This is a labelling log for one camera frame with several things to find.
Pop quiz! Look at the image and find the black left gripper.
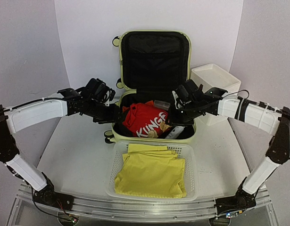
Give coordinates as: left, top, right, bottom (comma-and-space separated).
85, 100, 124, 125

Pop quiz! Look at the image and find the white perforated plastic basket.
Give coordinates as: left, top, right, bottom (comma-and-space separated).
106, 141, 199, 202

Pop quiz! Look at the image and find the pale green hard-shell suitcase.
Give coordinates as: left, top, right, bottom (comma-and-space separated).
103, 30, 197, 145

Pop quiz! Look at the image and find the yellow cloth garment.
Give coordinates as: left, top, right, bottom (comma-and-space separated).
114, 143, 187, 199

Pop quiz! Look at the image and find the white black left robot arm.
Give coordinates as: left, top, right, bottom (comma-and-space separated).
0, 86, 118, 210

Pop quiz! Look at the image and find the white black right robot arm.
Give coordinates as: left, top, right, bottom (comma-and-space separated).
169, 85, 290, 217

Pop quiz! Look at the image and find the white deodorant spray bottle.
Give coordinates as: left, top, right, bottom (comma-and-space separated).
165, 126, 185, 139

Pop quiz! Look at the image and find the clear plastic rectangular case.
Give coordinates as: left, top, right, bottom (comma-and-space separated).
154, 100, 171, 111

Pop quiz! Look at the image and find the red printed t-shirt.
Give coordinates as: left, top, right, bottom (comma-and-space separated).
122, 100, 171, 138

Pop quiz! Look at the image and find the white three-drawer storage cabinet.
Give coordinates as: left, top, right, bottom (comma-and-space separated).
191, 62, 241, 127

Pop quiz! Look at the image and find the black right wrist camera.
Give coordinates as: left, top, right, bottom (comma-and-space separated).
172, 79, 204, 109

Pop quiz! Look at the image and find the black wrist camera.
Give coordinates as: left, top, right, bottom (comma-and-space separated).
83, 78, 116, 104
172, 79, 204, 109

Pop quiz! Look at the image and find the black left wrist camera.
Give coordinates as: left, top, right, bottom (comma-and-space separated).
83, 78, 116, 104

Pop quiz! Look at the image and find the aluminium front mounting rail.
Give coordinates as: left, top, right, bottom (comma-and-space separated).
6, 185, 279, 226

